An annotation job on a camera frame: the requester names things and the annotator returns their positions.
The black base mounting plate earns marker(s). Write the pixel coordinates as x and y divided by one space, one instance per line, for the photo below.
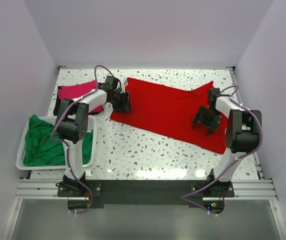
100 193

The green t shirt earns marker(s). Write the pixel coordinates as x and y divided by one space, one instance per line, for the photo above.
40 149

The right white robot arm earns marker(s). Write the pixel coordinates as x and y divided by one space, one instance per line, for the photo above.
243 134

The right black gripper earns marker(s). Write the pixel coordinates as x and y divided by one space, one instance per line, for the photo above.
211 126

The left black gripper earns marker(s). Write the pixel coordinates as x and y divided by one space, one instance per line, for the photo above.
125 105

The folded pink t shirt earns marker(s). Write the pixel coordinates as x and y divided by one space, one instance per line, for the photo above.
78 90

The aluminium front rail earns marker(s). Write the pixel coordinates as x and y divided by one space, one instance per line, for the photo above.
243 189

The red t shirt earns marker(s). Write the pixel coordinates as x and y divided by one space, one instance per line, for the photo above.
170 112

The white plastic laundry basket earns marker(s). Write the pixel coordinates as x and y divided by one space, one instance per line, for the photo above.
88 146

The folded black t shirt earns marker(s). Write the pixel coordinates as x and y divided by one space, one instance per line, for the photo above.
58 102

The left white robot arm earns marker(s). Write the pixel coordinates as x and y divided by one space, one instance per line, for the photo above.
72 121

